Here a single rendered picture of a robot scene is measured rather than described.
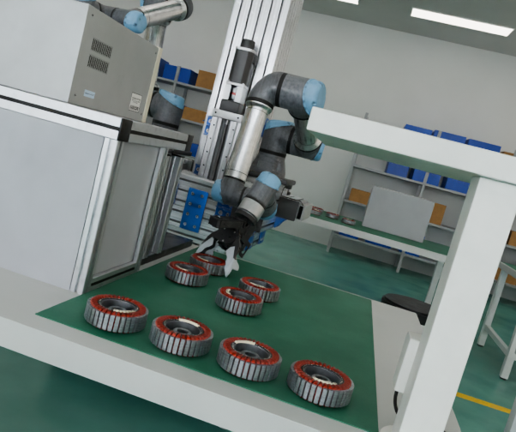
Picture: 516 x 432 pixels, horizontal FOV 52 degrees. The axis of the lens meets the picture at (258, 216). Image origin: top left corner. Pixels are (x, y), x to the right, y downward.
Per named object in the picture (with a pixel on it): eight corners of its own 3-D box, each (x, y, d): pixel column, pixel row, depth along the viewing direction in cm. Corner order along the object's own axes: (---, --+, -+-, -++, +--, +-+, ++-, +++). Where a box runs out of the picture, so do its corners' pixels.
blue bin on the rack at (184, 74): (172, 82, 830) (176, 69, 827) (197, 88, 821) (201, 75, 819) (162, 77, 789) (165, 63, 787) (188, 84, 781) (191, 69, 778)
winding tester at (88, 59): (9, 86, 155) (23, 15, 152) (145, 123, 147) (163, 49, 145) (-109, 55, 116) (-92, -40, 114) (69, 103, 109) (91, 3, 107)
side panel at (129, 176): (128, 267, 137) (158, 145, 133) (139, 271, 136) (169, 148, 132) (69, 290, 109) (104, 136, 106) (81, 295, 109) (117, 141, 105)
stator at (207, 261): (206, 263, 163) (208, 252, 162) (232, 276, 156) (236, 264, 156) (179, 264, 154) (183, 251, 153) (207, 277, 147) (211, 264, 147)
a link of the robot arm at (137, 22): (205, 21, 229) (135, 42, 190) (183, 16, 233) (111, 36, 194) (206, -8, 223) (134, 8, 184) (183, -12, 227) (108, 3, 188)
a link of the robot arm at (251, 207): (258, 201, 159) (238, 194, 164) (250, 213, 158) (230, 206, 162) (267, 214, 165) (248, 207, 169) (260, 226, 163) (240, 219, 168)
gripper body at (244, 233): (241, 261, 161) (262, 228, 164) (229, 246, 154) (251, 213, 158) (223, 252, 165) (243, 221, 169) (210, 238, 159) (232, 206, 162)
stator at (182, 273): (183, 272, 146) (186, 259, 146) (214, 286, 141) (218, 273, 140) (155, 274, 137) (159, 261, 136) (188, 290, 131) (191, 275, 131)
